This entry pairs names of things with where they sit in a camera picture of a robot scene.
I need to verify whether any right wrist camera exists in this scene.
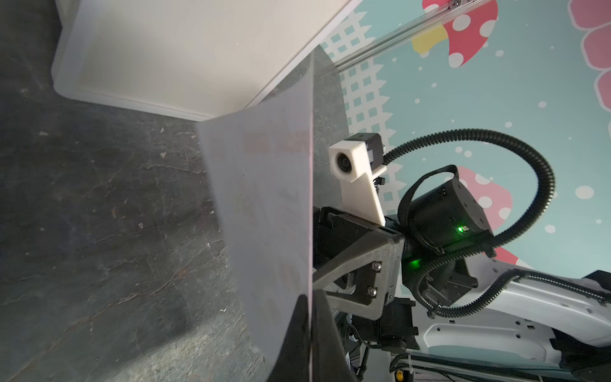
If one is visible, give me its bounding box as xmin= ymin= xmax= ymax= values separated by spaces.
xmin=328 ymin=133 xmax=387 ymax=226

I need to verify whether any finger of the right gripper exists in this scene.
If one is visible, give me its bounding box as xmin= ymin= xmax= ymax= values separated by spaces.
xmin=313 ymin=227 xmax=404 ymax=320

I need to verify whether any white narrow menu rack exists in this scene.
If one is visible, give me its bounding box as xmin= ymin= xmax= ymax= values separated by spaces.
xmin=52 ymin=1 xmax=356 ymax=121

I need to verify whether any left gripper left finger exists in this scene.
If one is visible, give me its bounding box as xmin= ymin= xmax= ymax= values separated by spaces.
xmin=267 ymin=294 xmax=310 ymax=382

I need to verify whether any restaurant special menu sheet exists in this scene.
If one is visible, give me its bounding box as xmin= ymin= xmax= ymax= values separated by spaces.
xmin=197 ymin=56 xmax=316 ymax=363

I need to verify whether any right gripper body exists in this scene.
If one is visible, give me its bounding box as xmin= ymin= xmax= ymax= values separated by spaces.
xmin=313 ymin=207 xmax=418 ymax=353

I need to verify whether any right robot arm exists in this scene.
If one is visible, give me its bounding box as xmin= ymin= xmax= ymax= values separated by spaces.
xmin=313 ymin=129 xmax=610 ymax=381

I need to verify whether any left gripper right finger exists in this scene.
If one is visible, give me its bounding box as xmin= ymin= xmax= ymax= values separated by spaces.
xmin=311 ymin=290 xmax=356 ymax=382

